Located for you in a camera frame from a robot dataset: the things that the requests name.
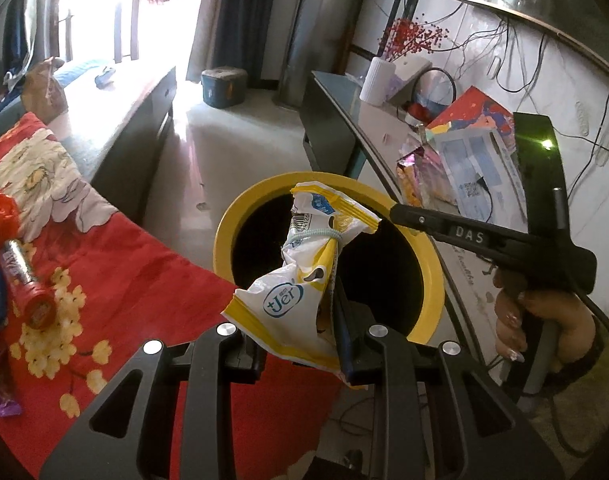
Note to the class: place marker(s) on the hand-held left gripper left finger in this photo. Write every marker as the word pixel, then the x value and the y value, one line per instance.
pixel 249 360

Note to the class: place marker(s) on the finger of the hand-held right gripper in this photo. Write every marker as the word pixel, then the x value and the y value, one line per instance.
pixel 434 225

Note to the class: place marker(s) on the purple snack wrapper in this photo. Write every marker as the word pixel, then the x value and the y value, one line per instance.
pixel 2 385

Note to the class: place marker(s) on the blue striped cushion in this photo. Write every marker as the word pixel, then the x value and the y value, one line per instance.
pixel 77 70

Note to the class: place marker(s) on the marble coffee table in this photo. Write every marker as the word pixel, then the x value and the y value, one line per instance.
pixel 109 105

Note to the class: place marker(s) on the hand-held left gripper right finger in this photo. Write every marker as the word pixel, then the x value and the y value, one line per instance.
pixel 345 345

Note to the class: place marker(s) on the red candy tube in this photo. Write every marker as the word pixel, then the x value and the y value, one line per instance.
pixel 27 285

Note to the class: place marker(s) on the white blue leaflet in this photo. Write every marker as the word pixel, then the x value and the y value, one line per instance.
pixel 464 160

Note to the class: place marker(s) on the blue storage box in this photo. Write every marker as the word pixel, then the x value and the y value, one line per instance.
pixel 224 87

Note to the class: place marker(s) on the dark blue curtain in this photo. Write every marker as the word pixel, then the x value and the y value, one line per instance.
pixel 19 30

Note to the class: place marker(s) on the glass television stand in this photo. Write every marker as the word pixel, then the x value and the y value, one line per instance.
pixel 374 125

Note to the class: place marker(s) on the white snack bag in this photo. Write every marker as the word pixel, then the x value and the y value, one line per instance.
pixel 294 270

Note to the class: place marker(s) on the glass balcony door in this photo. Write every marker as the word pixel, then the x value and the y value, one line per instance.
pixel 109 10

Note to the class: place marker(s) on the yellow trash bin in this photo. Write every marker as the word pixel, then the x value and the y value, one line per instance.
pixel 224 250

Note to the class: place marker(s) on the red foam net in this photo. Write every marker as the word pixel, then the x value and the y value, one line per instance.
pixel 2 220

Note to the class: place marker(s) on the black remote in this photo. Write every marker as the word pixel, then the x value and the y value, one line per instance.
pixel 105 76

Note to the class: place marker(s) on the red berry branch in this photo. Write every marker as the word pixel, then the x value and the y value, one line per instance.
pixel 414 37

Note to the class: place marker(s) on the silver standing air conditioner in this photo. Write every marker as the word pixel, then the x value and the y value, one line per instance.
pixel 314 35

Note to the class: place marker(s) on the red floral blanket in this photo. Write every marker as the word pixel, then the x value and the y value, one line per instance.
pixel 109 270

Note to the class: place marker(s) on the grey curtain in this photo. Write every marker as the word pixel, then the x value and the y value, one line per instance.
pixel 244 10

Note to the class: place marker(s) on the white vase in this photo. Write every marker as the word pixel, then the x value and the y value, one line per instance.
pixel 377 82

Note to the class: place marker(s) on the brown paper bag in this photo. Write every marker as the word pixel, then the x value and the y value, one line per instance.
pixel 44 92

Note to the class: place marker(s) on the person's right hand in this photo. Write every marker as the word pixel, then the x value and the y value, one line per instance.
pixel 509 310

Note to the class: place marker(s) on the red picture book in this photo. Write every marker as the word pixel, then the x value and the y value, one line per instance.
pixel 474 115

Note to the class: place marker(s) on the white box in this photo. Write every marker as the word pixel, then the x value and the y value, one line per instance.
pixel 413 72

